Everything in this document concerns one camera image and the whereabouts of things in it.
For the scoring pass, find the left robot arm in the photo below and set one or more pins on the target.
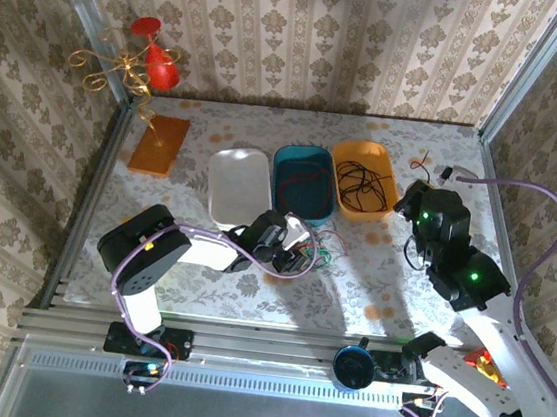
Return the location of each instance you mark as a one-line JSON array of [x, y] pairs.
[[202, 255]]

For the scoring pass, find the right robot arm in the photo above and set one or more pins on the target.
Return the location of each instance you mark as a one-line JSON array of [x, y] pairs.
[[499, 344]]

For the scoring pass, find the orange plastic bin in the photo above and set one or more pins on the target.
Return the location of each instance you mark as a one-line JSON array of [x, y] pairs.
[[366, 213]]

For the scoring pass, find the white plastic bin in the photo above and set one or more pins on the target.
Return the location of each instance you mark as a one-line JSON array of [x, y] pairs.
[[236, 183]]

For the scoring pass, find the teal plastic bin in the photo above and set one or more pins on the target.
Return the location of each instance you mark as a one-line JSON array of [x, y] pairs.
[[300, 191]]

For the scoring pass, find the floral patterned tablecloth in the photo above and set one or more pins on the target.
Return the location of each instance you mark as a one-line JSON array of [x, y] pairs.
[[199, 285]]

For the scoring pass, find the dark blue round cup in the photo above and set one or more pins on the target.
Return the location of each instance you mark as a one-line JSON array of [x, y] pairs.
[[353, 368]]

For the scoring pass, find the orange wooden board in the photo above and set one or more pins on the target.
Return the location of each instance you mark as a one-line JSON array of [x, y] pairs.
[[159, 154]]

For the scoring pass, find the red snack packet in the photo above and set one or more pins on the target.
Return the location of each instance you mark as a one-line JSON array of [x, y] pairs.
[[489, 367]]

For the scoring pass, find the grey metal panel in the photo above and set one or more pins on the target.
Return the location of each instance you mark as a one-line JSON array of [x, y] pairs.
[[235, 415]]

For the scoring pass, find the small black controller board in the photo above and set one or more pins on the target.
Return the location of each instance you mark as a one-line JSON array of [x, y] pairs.
[[144, 372], [417, 404]]

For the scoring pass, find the red wine glass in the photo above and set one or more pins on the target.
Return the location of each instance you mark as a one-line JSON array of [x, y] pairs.
[[160, 72]]

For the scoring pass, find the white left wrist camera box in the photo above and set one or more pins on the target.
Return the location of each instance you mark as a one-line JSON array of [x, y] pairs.
[[296, 230]]

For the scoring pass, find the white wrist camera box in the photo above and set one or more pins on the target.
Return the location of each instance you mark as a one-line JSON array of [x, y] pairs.
[[296, 230], [446, 173]]

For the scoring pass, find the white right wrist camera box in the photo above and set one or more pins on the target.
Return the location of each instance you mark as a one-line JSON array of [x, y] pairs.
[[446, 173]]

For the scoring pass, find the aluminium extrusion frame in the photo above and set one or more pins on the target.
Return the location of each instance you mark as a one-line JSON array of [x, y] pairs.
[[267, 348]]

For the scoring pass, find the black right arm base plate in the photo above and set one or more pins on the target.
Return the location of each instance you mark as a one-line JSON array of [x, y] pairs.
[[391, 370]]

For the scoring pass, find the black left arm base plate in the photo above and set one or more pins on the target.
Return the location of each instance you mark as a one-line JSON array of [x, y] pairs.
[[118, 336]]

